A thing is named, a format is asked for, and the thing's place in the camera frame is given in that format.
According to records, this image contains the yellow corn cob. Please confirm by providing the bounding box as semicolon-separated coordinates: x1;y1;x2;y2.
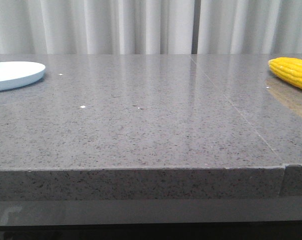
268;57;302;90

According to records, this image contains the light blue round plate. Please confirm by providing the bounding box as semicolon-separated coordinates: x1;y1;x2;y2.
0;61;46;91

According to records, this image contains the white pleated curtain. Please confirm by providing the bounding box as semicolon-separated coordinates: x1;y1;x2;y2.
0;0;302;55

